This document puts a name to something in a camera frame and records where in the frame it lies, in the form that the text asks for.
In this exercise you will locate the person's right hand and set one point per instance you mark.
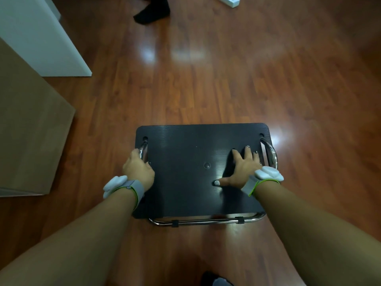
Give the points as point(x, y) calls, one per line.
point(245, 172)

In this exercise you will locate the person's left hand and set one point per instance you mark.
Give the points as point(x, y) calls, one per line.
point(138, 171)

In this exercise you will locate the person's right middle finger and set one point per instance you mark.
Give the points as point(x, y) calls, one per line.
point(248, 153)

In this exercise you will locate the person's right thumb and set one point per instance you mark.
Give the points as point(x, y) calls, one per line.
point(222, 181)

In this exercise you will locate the person's left fingers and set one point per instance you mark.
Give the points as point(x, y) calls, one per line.
point(136, 154)

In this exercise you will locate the black footrest with chrome frame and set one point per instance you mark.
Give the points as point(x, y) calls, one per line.
point(184, 181)

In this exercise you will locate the person's right forearm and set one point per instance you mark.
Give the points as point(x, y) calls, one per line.
point(315, 238)

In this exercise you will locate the person's left forearm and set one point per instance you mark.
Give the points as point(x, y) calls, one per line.
point(74, 247)

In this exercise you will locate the white tracker on grey wristband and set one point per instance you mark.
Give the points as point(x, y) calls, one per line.
point(269, 173)
point(114, 184)

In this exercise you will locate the person's black shoe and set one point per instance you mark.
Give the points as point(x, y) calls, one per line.
point(212, 279)

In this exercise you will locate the brown cardboard box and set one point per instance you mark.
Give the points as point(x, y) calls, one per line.
point(28, 131)

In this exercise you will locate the white carton box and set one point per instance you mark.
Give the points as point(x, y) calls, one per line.
point(228, 1)

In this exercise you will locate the white cabinet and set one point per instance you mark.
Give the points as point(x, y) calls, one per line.
point(38, 35)

